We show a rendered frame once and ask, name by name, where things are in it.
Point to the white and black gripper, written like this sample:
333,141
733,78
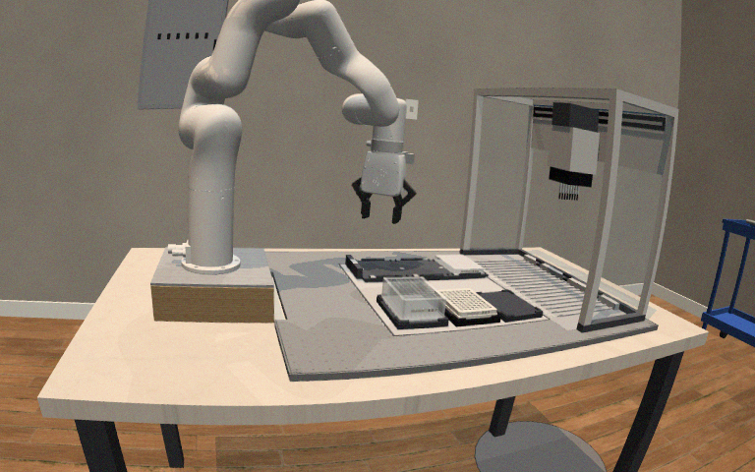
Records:
380,177

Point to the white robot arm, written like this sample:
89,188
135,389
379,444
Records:
216,129

